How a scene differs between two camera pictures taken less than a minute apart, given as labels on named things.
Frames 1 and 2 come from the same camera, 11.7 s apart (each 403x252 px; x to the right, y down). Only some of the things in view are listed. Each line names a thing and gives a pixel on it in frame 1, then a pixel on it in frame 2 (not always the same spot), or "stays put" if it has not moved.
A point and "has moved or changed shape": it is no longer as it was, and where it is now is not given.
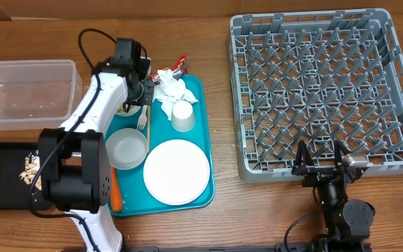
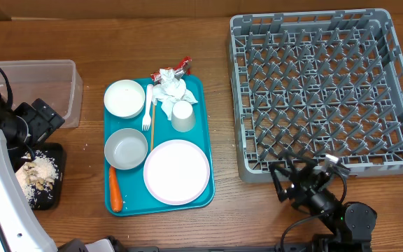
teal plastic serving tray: (160, 164) stays put
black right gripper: (302, 160) -> (303, 180)
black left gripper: (147, 96) -> (44, 121)
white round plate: (176, 172) stays put
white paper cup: (182, 116) stays put
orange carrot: (116, 203) stays put
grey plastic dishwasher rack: (321, 77) stays put
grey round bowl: (126, 148) stays put
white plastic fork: (143, 119) has moved or changed shape
